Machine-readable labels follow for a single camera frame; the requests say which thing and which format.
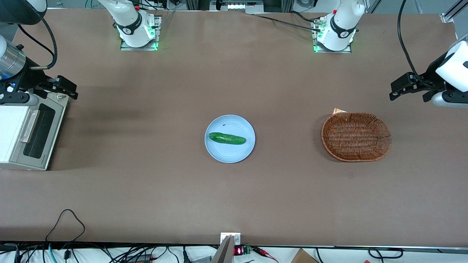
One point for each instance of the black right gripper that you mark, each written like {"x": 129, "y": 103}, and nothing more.
{"x": 26, "y": 79}

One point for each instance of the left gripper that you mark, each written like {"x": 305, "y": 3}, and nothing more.
{"x": 431, "y": 75}

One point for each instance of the oven door with glass window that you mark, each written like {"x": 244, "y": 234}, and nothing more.
{"x": 40, "y": 131}

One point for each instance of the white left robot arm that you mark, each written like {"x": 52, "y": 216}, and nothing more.
{"x": 340, "y": 29}

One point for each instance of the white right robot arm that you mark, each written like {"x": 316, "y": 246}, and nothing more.
{"x": 131, "y": 25}

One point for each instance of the white oven knob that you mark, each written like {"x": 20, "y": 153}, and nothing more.
{"x": 62, "y": 96}

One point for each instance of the white toaster oven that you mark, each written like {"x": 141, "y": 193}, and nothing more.
{"x": 7, "y": 124}

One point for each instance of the brown wicker basket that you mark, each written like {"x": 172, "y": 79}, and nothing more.
{"x": 356, "y": 137}

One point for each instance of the orange paper basket tag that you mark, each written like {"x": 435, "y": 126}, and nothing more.
{"x": 338, "y": 110}

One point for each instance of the green cucumber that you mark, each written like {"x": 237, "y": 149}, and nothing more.
{"x": 226, "y": 138}

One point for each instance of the light blue plate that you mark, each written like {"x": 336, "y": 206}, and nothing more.
{"x": 230, "y": 151}

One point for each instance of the brown cardboard box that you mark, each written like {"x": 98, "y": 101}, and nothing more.
{"x": 303, "y": 257}

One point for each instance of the red digit display module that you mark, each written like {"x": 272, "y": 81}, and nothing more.
{"x": 238, "y": 251}

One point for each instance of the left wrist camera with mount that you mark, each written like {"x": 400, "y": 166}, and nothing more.
{"x": 438, "y": 100}

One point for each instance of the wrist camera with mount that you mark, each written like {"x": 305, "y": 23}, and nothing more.
{"x": 31, "y": 99}
{"x": 438, "y": 100}

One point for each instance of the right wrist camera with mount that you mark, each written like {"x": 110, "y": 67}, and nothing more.
{"x": 31, "y": 99}

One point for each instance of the aluminium frame profile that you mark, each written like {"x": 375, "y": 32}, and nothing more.
{"x": 451, "y": 12}

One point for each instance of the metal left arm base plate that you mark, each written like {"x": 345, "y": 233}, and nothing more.
{"x": 315, "y": 47}

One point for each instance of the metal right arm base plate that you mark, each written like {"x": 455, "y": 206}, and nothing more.
{"x": 158, "y": 34}

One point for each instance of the metal frame with light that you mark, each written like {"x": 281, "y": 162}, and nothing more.
{"x": 237, "y": 6}

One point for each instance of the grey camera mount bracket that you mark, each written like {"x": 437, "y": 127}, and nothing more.
{"x": 228, "y": 241}

